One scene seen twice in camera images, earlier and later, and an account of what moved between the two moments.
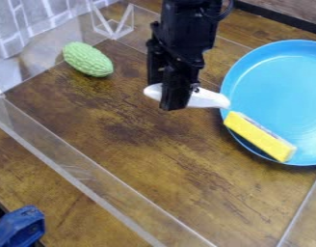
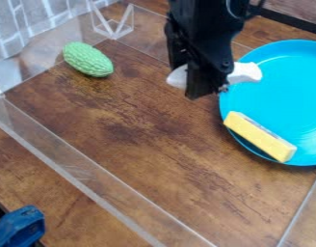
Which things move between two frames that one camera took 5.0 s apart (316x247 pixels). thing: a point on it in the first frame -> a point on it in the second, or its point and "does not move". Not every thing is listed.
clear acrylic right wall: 304,233 does not move
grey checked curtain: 18,18 does not move
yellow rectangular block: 258,137 does not move
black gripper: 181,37 -> 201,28
